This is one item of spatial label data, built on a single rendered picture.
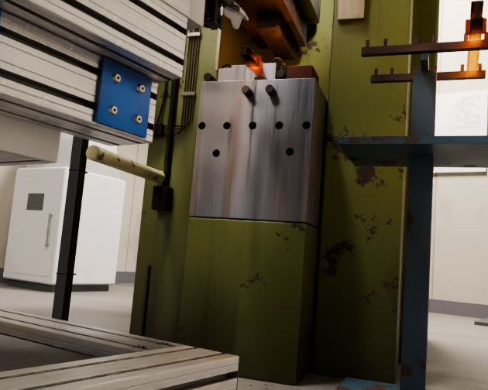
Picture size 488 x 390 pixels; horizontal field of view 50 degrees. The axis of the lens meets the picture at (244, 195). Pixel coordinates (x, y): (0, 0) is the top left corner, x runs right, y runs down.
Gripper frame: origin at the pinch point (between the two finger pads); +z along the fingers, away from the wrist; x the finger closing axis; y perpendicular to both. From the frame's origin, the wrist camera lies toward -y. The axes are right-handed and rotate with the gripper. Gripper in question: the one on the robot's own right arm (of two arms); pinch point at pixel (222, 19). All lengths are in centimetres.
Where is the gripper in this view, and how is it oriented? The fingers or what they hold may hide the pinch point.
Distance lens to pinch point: 153.9
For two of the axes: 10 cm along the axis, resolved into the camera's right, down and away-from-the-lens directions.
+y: -0.8, 9.9, -1.2
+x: 9.5, 0.4, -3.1
